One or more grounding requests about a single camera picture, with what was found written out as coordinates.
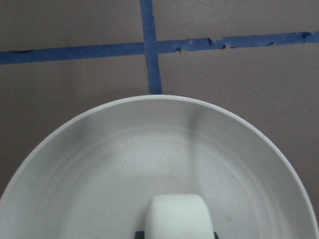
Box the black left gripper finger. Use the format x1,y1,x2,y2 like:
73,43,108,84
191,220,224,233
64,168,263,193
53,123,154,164
134,231,145,239

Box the white round plate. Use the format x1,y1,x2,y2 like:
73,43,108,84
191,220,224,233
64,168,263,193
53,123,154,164
0,95,319,239

